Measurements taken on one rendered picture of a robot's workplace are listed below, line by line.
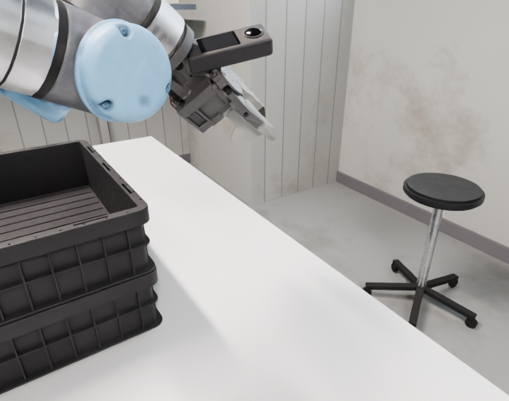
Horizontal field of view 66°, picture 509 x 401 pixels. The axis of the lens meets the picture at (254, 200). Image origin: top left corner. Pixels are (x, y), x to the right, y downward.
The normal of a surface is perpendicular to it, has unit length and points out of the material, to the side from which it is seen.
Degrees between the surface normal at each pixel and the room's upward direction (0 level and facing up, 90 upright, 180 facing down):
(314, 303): 0
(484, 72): 90
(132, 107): 87
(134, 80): 89
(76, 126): 90
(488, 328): 0
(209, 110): 113
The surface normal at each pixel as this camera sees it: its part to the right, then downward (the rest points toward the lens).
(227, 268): 0.00, -0.90
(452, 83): -0.84, 0.24
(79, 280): 0.56, 0.37
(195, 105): 0.25, 0.74
